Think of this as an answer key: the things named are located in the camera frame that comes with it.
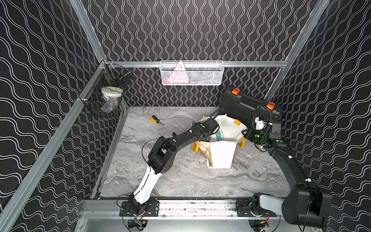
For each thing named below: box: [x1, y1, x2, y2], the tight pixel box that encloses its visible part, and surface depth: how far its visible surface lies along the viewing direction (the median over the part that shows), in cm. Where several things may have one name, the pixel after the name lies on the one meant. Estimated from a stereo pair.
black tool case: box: [220, 87, 284, 131], surface depth 94 cm
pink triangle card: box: [168, 60, 189, 83], surface depth 91 cm
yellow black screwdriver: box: [149, 115, 165, 126], surface depth 115 cm
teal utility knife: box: [215, 130, 223, 142], surface depth 103 cm
